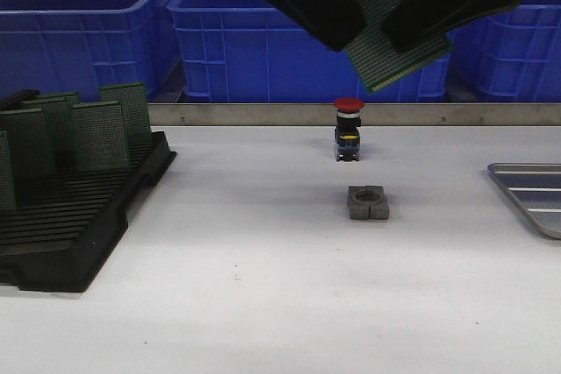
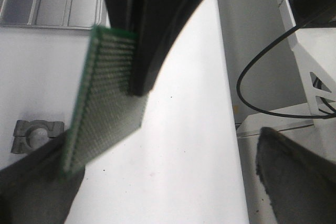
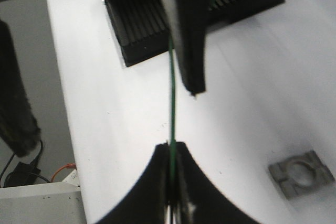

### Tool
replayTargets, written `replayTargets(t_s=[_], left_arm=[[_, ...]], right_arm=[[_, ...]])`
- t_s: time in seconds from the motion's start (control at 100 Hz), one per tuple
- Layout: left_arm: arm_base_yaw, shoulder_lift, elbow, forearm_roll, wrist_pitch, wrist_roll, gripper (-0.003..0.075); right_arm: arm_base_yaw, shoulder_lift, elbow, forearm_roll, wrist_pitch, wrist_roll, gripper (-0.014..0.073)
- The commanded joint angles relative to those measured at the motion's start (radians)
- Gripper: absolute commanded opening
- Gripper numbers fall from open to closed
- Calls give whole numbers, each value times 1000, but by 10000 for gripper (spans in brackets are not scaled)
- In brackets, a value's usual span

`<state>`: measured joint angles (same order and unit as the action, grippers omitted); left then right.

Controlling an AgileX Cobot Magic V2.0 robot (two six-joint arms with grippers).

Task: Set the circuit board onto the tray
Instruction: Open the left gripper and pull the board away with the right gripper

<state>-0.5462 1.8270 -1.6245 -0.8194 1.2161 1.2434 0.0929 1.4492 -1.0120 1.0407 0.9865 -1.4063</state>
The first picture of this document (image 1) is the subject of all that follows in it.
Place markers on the green perforated board front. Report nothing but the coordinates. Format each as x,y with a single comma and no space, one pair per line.
377,61

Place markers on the green perforated board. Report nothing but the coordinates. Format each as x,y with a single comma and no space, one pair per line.
133,99
100,137
377,61

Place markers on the silver metal tray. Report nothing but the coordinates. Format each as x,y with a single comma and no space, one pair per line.
533,188

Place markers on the green board rear back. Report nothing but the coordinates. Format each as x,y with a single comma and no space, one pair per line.
73,97

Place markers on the green board rear middle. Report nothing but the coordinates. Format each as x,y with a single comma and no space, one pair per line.
57,111

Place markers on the green board left middle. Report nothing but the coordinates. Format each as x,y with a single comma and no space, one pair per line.
30,146

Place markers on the black slotted board rack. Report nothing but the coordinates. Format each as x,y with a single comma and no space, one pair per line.
66,225

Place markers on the green board far left edge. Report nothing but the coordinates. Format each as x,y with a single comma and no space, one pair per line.
8,197

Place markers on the blue right plastic crate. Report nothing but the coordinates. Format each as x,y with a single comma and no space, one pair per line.
512,57

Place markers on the blue plastic crate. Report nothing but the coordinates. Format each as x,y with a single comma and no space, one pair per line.
512,57
80,45
245,51

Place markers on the blue centre plastic crate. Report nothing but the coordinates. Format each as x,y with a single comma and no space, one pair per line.
245,51

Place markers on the red emergency stop button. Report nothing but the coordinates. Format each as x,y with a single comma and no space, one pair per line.
346,134

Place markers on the grey metal clamp block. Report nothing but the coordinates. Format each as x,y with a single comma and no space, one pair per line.
367,203

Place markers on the blue left plastic crate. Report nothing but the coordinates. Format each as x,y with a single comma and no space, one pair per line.
80,45

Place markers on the steel table edge rail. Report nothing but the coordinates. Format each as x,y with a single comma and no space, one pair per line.
373,114

